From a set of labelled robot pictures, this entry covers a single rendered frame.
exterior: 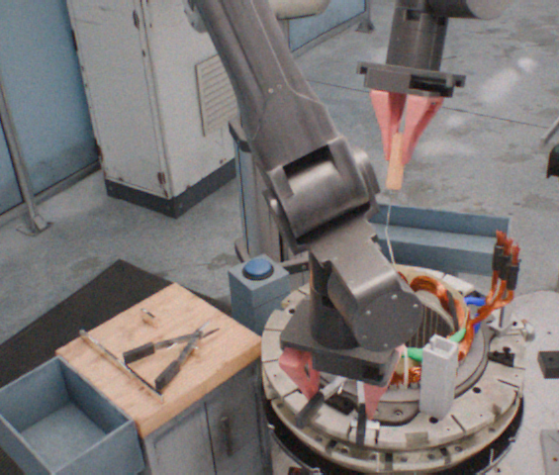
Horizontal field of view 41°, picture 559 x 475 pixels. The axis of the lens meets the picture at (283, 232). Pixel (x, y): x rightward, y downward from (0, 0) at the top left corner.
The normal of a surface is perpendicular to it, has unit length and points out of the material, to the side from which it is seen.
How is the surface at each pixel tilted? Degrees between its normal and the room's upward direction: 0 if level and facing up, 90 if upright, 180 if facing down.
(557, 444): 0
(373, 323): 89
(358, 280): 17
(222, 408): 90
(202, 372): 0
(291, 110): 72
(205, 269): 0
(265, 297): 90
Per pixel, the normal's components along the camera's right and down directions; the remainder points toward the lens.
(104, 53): -0.56, 0.47
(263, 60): 0.20, 0.24
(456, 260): -0.30, 0.53
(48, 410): 0.70, 0.35
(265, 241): 0.32, 0.50
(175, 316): -0.05, -0.84
